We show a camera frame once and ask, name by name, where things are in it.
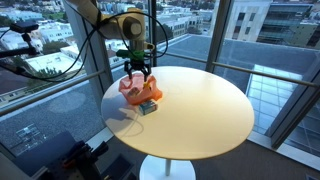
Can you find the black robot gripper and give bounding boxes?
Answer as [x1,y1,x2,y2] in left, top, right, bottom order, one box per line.
[124,59,151,82]

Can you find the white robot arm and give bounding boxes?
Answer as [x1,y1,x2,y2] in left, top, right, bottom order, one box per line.
[66,0,154,81]

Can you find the orange plastic bag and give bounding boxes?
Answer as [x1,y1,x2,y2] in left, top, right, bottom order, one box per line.
[118,73,163,105]

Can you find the dark jar with yellow lid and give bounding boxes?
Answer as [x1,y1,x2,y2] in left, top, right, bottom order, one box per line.
[143,82,151,90]

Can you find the metal window railing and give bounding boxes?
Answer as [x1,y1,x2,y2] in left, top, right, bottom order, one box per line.
[0,52,320,118]

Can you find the blue and white box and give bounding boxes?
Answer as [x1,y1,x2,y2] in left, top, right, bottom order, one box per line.
[139,100,158,115]

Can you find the round white table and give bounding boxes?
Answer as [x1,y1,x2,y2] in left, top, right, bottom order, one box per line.
[101,66,254,180]

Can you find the black equipment on floor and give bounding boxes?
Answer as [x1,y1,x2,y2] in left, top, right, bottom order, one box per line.
[13,131,138,180]

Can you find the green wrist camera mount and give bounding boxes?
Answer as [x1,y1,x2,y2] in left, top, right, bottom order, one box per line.
[116,42,155,61]

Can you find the black camera on tripod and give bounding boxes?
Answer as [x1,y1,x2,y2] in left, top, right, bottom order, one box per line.
[0,22,39,58]

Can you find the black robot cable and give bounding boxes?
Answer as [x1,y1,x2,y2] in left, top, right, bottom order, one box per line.
[0,11,170,84]

